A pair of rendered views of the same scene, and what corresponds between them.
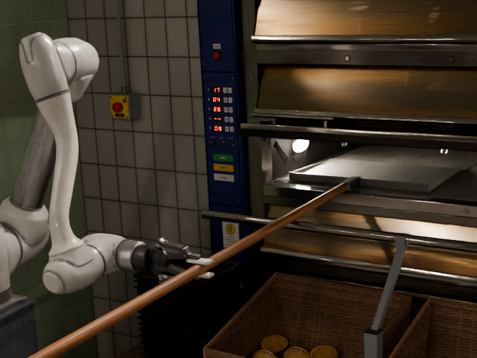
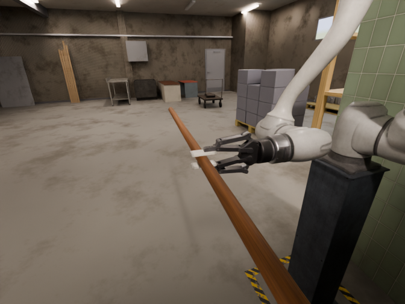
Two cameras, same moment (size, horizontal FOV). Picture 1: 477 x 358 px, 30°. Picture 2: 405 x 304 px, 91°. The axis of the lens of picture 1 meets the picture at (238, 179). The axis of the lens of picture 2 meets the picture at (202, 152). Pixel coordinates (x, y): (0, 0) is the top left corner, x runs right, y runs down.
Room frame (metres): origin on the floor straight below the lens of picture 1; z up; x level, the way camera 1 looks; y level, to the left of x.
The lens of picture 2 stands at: (2.64, -0.25, 1.43)
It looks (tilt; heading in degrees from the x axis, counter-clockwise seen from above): 24 degrees down; 134
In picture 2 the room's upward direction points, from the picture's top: 2 degrees counter-clockwise
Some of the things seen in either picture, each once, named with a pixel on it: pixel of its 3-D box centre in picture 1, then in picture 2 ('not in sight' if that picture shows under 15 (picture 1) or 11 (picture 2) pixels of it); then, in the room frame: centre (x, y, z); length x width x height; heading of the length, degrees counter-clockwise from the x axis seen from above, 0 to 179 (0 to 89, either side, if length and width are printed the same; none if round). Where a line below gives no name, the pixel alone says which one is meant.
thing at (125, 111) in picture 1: (125, 105); not in sight; (3.51, 0.44, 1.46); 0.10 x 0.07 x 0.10; 57
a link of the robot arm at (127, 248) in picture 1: (133, 256); (275, 148); (2.41, 0.31, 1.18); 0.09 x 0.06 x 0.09; 147
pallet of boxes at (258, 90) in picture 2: not in sight; (268, 101); (0.66, 3.97, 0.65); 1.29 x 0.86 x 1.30; 154
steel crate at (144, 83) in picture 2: not in sight; (145, 89); (-5.98, 5.05, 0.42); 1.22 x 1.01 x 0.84; 151
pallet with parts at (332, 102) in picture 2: not in sight; (332, 104); (1.33, 7.10, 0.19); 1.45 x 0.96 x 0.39; 151
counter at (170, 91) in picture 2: not in sight; (169, 90); (-5.09, 5.71, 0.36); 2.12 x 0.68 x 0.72; 151
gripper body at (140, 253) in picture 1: (154, 259); (254, 151); (2.37, 0.25, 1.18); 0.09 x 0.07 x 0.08; 57
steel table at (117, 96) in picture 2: not in sight; (120, 89); (-6.16, 3.90, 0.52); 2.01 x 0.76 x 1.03; 151
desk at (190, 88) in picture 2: not in sight; (187, 88); (-4.95, 6.80, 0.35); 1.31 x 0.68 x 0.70; 151
